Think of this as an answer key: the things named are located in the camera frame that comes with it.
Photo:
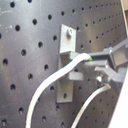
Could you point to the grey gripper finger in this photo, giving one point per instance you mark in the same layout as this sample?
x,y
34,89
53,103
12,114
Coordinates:
x,y
116,56
114,78

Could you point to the black perforated pegboard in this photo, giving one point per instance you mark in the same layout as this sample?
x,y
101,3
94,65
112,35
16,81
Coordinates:
x,y
29,51

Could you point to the grey metal cable clip bracket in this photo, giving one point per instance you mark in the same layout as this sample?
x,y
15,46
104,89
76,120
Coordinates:
x,y
67,52

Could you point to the silver bracket screw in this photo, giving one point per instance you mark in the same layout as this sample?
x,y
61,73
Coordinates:
x,y
69,32

